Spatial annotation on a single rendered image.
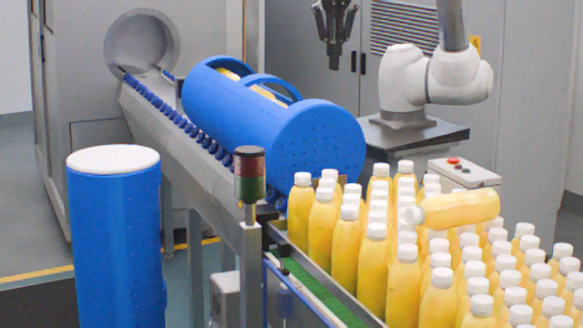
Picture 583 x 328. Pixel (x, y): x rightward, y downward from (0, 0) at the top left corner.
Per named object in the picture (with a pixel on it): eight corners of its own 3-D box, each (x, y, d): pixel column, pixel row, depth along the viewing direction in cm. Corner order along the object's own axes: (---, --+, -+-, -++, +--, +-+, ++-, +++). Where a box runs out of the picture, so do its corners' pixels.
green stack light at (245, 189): (259, 189, 173) (259, 167, 172) (270, 199, 167) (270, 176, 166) (230, 193, 171) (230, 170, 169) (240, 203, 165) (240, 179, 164)
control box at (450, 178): (455, 191, 224) (458, 155, 221) (498, 214, 206) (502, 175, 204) (425, 195, 220) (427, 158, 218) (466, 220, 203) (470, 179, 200)
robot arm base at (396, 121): (403, 111, 303) (403, 96, 301) (438, 124, 284) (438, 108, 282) (361, 118, 295) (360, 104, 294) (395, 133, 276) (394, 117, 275)
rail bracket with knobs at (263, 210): (276, 239, 217) (276, 201, 214) (286, 248, 211) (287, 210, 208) (240, 243, 214) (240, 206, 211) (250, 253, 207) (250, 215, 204)
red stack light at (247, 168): (259, 167, 172) (259, 148, 170) (270, 175, 166) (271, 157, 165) (230, 169, 169) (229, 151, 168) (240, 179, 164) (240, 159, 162)
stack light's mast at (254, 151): (259, 217, 175) (259, 144, 170) (270, 227, 169) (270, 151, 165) (230, 220, 172) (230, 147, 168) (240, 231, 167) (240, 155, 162)
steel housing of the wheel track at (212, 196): (173, 137, 425) (171, 71, 416) (373, 316, 234) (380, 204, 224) (119, 141, 414) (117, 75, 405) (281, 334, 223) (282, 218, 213)
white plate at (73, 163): (123, 176, 222) (123, 179, 223) (177, 150, 246) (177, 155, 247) (47, 162, 234) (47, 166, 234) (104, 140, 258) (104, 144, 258)
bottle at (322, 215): (312, 263, 201) (313, 190, 196) (340, 267, 199) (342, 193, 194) (303, 274, 195) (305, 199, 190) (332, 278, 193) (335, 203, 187)
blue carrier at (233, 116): (257, 126, 310) (253, 50, 301) (367, 197, 232) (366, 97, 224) (183, 137, 299) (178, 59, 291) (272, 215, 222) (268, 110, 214)
